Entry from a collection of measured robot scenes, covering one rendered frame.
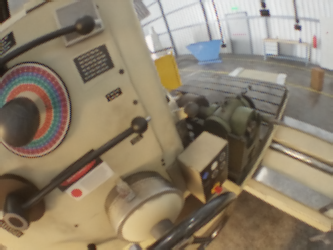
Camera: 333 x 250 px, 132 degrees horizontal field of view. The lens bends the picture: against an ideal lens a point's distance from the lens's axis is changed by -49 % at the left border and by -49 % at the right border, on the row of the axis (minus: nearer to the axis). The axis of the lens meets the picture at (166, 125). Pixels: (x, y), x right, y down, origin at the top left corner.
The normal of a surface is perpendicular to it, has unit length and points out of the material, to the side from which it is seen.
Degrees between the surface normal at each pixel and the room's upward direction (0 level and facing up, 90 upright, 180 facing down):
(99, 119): 90
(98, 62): 90
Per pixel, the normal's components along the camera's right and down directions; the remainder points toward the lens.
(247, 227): -0.29, -0.78
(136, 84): 0.61, 0.30
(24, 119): 0.82, 0.15
